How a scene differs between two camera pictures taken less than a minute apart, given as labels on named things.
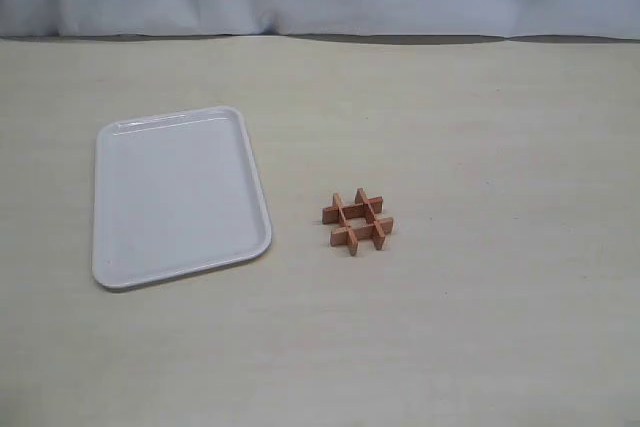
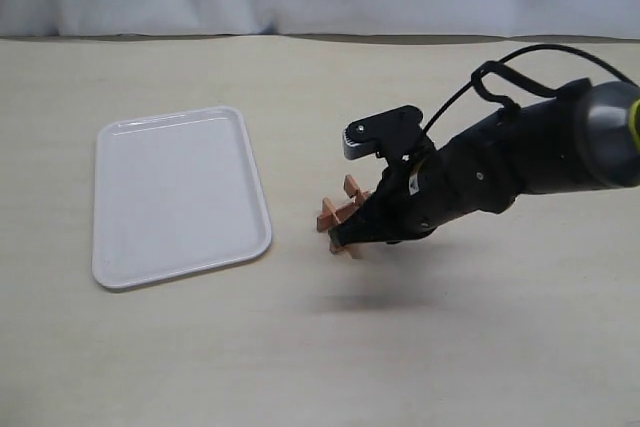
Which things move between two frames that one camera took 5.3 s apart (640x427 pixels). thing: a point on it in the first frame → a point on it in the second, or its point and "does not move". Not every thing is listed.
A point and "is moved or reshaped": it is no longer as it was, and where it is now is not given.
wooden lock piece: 342,236 is moved or reshaped
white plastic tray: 173,192 does not move
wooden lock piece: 361,198 is moved or reshaped
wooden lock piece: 336,200 → 328,207
